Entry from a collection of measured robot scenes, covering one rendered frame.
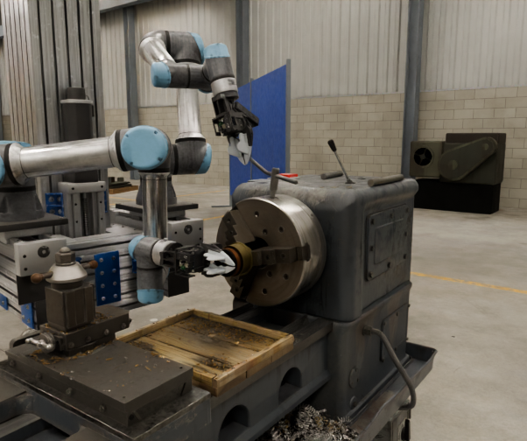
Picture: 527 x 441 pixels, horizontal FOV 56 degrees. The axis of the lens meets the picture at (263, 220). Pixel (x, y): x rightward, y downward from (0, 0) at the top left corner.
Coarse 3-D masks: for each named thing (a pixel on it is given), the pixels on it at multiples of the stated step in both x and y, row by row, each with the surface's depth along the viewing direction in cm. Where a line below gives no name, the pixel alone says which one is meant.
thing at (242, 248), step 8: (224, 248) 131; (232, 248) 132; (240, 248) 131; (248, 248) 133; (232, 256) 128; (240, 256) 130; (248, 256) 132; (240, 264) 130; (248, 264) 132; (232, 272) 129; (240, 272) 131; (248, 272) 134
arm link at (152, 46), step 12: (144, 36) 178; (156, 36) 178; (144, 48) 173; (156, 48) 167; (144, 60) 179; (156, 60) 158; (168, 60) 154; (156, 72) 149; (168, 72) 150; (180, 72) 151; (156, 84) 151; (168, 84) 152; (180, 84) 153
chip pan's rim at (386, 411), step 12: (408, 348) 199; (420, 348) 196; (432, 348) 193; (432, 360) 191; (420, 372) 179; (396, 396) 158; (408, 396) 171; (384, 408) 154; (396, 408) 162; (372, 420) 144; (384, 420) 154; (372, 432) 147
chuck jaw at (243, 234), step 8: (232, 208) 145; (224, 216) 142; (232, 216) 140; (240, 216) 143; (232, 224) 141; (240, 224) 141; (224, 232) 140; (232, 232) 138; (240, 232) 139; (248, 232) 141; (232, 240) 136; (240, 240) 137; (248, 240) 139; (256, 240) 144
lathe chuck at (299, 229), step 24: (264, 216) 139; (288, 216) 134; (216, 240) 150; (264, 240) 140; (288, 240) 135; (312, 240) 136; (264, 264) 147; (288, 264) 136; (312, 264) 137; (264, 288) 142; (288, 288) 137
